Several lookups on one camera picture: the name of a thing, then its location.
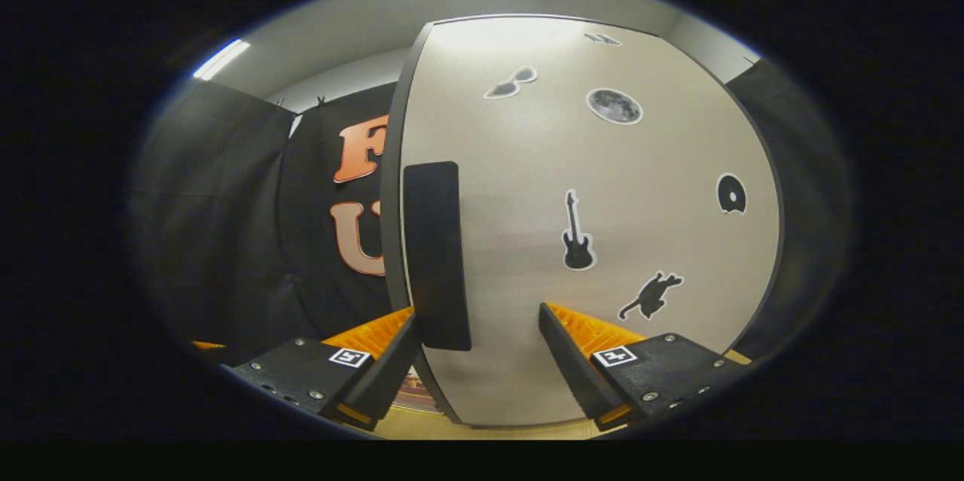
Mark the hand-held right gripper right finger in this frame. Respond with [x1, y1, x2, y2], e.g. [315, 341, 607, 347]
[538, 302, 754, 433]

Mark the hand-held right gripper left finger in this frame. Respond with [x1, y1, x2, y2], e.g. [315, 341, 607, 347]
[222, 306, 421, 433]

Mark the black cabinet door handle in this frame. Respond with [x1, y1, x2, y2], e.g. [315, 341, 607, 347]
[403, 160, 473, 352]

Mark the white cabinet door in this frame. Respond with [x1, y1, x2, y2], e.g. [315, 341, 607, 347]
[380, 14, 786, 429]

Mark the black backdrop cloth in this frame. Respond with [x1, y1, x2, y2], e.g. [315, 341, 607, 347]
[128, 56, 856, 369]

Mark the long ceiling light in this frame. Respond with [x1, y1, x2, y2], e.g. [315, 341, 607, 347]
[192, 38, 252, 81]

